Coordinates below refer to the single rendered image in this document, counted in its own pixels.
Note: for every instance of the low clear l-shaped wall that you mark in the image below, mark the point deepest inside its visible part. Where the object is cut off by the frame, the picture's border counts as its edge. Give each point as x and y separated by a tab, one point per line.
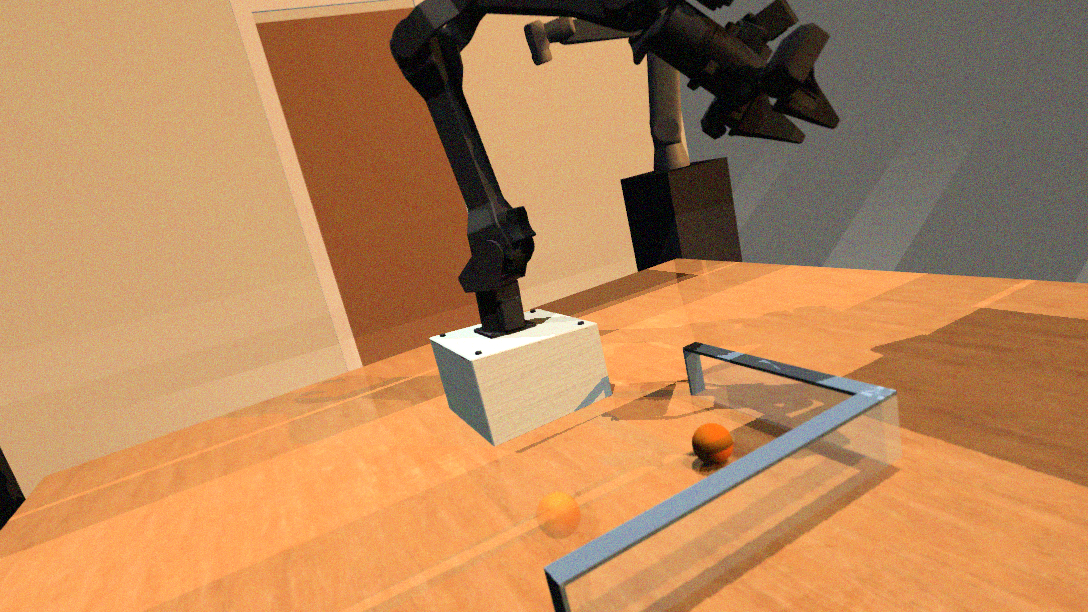
666	568

